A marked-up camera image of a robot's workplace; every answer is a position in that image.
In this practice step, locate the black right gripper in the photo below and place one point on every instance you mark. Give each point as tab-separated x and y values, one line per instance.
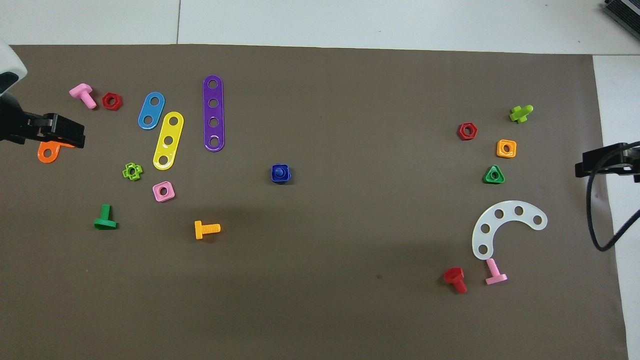
625	160

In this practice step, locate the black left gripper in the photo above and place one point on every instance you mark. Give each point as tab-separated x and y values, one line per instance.
15	125

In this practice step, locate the blue square plastic nut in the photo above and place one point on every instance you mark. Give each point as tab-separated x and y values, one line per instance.
275	178

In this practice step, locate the blue triangular-head plastic bolt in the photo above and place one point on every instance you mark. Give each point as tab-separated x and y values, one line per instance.
281	173

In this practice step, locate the orange plastic strip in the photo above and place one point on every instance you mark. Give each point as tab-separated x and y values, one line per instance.
62	145

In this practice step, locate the pink plastic toy bolt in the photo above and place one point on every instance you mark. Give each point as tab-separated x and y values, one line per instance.
80	91
496	279

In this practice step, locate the red hexagonal plastic nut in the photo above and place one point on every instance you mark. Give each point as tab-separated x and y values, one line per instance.
105	101
461	131

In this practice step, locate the lime green cross nut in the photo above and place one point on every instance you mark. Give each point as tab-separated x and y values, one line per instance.
126	172

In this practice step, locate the lime green plastic bolt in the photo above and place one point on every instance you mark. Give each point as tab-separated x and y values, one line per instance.
520	114

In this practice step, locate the blue two-hole plastic strip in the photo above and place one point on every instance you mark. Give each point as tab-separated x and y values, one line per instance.
151	111

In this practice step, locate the orange square plastic nut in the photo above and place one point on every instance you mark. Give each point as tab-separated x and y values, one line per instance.
500	152

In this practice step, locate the dark green plastic bolt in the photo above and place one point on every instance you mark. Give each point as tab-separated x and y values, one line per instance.
105	222

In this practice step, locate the white curved plastic strip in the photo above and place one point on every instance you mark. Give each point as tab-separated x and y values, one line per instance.
508	210

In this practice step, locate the yellow three-hole plastic strip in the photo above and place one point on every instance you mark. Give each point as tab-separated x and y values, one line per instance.
171	131

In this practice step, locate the green triangular plastic nut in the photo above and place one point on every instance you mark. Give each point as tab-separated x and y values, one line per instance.
487	179

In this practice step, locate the pink square plastic nut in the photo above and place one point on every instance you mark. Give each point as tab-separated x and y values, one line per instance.
157	196

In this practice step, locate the purple four-hole plastic strip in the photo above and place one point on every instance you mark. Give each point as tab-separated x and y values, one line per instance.
213	113

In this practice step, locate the dark grey ribbed device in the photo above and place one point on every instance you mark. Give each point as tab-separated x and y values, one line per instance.
622	10

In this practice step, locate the orange-yellow plastic bolt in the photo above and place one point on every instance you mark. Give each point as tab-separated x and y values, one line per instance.
199	230

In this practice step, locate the red plastic toy bolt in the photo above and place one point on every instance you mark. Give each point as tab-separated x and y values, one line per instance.
453	275

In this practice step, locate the brown table mat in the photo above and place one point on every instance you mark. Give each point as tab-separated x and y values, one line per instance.
325	275

